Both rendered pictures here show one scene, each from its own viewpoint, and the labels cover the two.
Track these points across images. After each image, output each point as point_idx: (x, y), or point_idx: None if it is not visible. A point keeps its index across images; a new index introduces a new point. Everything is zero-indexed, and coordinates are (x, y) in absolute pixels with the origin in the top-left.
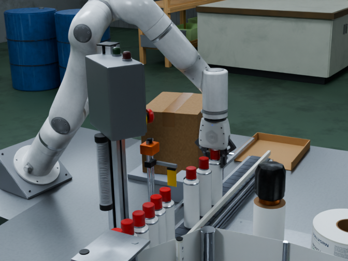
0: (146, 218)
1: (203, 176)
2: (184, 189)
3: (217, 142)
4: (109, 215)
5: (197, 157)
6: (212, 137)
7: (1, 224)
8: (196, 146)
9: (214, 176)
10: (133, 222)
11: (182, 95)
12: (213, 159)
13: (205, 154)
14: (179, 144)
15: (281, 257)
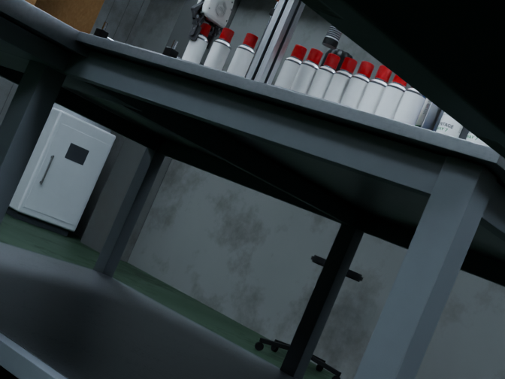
0: (334, 69)
1: (229, 50)
2: (246, 58)
3: (222, 17)
4: (270, 60)
5: (90, 31)
6: (221, 9)
7: (52, 35)
8: (97, 15)
9: (201, 56)
10: (352, 68)
11: None
12: (206, 35)
13: (199, 26)
14: (83, 4)
15: None
